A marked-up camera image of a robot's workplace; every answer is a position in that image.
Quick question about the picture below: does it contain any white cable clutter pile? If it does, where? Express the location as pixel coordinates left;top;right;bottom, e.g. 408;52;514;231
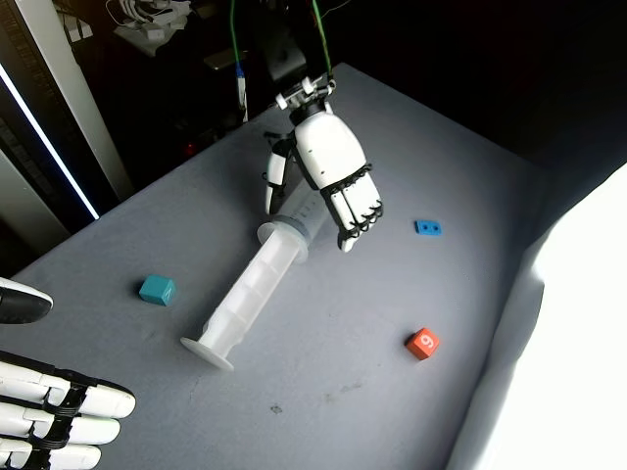
105;0;192;58

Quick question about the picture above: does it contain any white upright post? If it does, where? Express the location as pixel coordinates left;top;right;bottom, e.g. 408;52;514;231
13;0;136;200

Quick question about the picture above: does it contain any orange cube with number nine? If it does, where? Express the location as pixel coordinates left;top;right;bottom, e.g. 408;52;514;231
405;327;441;362

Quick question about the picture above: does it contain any teal cube block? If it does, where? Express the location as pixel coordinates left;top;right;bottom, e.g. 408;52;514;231
138;274;177;307

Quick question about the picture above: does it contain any grey table cloth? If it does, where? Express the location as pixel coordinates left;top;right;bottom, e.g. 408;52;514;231
0;62;546;470

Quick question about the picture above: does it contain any white LED light strip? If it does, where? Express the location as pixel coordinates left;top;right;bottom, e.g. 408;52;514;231
0;62;101;220

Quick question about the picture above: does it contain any large clear plastic syringe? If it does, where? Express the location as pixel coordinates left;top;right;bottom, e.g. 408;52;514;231
179;188;329;372

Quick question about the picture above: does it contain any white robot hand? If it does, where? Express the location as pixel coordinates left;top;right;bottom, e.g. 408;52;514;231
0;276;137;470
263;111;385;254

